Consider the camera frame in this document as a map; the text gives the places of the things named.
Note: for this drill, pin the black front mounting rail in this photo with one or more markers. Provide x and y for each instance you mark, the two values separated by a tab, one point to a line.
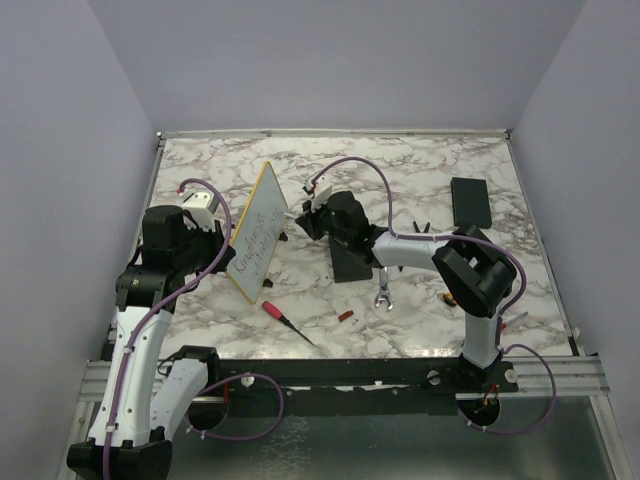
334	387

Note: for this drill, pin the black rectangular box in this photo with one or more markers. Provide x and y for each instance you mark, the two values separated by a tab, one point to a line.
470	202

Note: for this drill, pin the black flat rectangular pad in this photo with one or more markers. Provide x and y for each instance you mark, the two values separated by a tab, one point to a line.
346	267

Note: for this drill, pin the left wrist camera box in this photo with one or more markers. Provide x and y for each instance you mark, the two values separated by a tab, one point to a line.
201	206

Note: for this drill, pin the red handled screwdriver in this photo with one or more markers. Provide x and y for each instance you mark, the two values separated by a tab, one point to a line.
275	313

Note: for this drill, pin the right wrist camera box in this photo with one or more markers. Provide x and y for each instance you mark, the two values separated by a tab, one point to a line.
318	189

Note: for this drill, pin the silver open-end wrench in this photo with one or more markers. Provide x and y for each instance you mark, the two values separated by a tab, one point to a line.
383	296

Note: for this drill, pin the black handled pliers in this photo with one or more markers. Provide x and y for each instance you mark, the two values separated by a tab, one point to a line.
421	230

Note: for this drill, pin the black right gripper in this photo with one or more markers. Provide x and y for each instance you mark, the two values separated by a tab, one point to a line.
308	220

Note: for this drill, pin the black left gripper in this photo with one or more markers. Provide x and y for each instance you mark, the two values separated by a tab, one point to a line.
216	237

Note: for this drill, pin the red marker cap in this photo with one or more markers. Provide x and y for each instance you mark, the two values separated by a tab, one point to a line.
346	315

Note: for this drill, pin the yellow framed whiteboard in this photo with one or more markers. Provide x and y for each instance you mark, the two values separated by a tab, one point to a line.
257	234

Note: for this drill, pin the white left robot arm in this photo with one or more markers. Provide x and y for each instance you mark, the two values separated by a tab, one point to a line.
131	437

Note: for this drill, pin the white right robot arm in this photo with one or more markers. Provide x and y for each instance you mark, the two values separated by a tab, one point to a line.
477	274

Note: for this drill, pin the yellow utility knife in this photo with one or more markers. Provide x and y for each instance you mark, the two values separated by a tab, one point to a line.
449	300

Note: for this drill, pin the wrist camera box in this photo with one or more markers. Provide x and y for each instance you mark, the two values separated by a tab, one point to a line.
318	189
201	206

